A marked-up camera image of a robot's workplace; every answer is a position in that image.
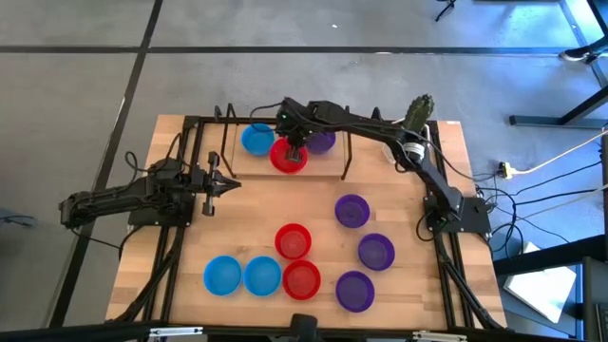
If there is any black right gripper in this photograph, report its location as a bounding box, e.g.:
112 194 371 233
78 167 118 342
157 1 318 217
276 109 317 164

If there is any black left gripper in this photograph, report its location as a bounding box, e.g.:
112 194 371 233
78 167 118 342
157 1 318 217
188 150 242 218

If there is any red plastic mini bowl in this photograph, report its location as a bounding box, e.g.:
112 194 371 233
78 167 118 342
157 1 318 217
269 136 309 176
274 222 314 261
281 258 322 302

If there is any purple plastic mini bowl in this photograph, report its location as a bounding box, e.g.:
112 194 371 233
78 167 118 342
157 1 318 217
333 193 371 230
334 270 376 314
306 131 337 156
357 232 396 273

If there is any blue plastic mini bowl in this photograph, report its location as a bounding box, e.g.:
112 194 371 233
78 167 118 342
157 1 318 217
242 255 283 298
240 123 276 158
202 255 243 297

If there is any green cactus in white pot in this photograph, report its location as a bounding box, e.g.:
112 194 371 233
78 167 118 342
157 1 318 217
382 93 436 166

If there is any black stand foot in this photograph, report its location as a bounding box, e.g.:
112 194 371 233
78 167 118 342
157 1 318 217
434 0 458 23

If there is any white sheet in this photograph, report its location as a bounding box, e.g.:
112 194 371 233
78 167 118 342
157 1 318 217
503 240 579 325

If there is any person's shoe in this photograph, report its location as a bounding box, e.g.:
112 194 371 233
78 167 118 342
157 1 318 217
559 38 608 66

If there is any black desk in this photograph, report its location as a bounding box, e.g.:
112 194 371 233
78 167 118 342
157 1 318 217
492 235 608 342

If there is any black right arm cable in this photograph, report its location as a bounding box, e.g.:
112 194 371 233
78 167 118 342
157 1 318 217
248 101 286 134

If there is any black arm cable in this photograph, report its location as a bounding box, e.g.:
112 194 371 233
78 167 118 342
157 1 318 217
123 150 144 180
248 101 286 134

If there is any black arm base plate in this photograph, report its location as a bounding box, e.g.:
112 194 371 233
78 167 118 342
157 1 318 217
424 195 492 235
126 203 196 228

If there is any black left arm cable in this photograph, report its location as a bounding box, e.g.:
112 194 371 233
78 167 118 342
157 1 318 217
123 150 144 180

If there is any silver metal bracket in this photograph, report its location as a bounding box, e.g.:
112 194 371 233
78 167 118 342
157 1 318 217
411 330 469 342
148 326 204 339

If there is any yellow extension cord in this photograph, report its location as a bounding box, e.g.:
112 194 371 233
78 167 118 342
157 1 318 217
497 128 608 180

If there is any black aluminium rig frame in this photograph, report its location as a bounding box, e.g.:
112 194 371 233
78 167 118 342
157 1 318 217
0 115 608 342

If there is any black table leg frame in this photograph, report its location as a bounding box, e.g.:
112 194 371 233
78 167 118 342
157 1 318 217
508 0 608 130

